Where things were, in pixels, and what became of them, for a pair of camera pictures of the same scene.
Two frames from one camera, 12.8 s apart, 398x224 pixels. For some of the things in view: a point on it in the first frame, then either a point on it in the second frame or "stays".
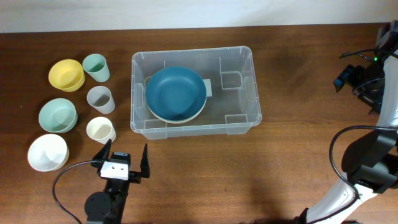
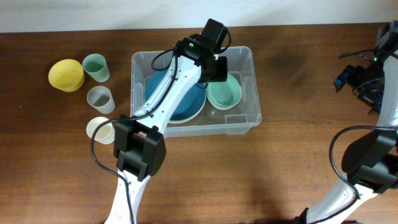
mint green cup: x=96 y=65 stays
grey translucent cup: x=100 y=98 stays
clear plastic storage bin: x=194 y=93 stays
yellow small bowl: x=66 y=75 stays
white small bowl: x=48 y=152 to x=218 y=107
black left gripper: x=135 y=176 to x=222 y=70
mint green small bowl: x=58 y=116 to x=224 y=95
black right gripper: x=349 y=76 stays
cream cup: x=101 y=129 stays
